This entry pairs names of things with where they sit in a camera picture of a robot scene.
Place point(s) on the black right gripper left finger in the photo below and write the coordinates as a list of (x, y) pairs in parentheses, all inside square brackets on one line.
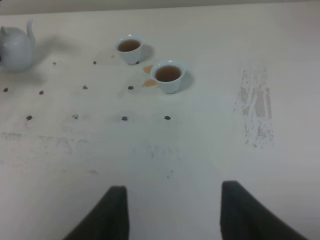
[(108, 220)]

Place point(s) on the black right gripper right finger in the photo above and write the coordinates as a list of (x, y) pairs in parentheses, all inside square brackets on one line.
[(242, 217)]

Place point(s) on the pale blue porcelain teapot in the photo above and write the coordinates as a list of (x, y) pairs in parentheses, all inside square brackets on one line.
[(16, 48)]

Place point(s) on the pale blue teacup near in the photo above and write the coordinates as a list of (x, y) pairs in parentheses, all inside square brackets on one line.
[(168, 75)]

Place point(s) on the pale blue teacup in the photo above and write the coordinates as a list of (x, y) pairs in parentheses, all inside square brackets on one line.
[(168, 75), (130, 48)]

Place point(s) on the pale blue teacup far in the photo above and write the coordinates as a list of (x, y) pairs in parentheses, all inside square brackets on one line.
[(130, 48)]

